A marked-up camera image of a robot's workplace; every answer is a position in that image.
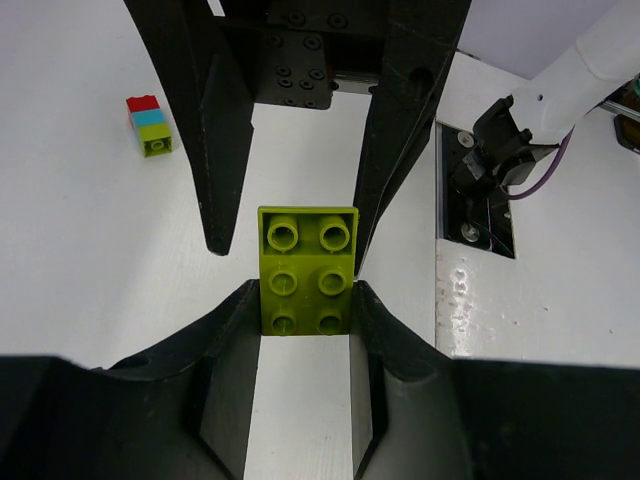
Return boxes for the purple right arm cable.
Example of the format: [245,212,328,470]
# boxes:
[504,132,574,201]

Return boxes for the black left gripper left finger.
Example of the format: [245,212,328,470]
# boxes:
[1,280,261,479]

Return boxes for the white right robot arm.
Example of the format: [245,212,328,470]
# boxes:
[126,1,639,261]

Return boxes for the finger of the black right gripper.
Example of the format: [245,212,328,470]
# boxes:
[126,1,254,256]
[353,1,471,272]

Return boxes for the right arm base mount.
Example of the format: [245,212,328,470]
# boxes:
[435,123,516,259]

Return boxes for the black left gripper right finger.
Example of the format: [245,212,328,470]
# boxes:
[349,281,639,479]

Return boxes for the green blue red lego stack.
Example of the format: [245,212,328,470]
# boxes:
[126,95,173,158]

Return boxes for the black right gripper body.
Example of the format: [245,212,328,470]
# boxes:
[211,1,390,110]

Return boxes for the green 2x3 lego brick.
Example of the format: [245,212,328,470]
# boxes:
[258,206,358,336]

